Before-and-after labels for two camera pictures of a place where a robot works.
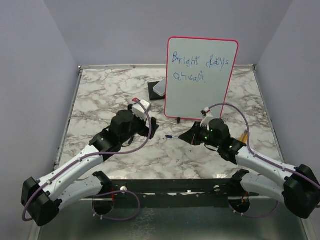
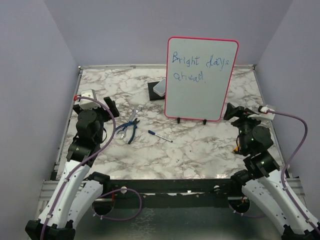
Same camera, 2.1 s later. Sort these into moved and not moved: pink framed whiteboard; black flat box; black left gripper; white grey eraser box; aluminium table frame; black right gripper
Moved: black left gripper; black right gripper
Not moved: black flat box; white grey eraser box; pink framed whiteboard; aluminium table frame
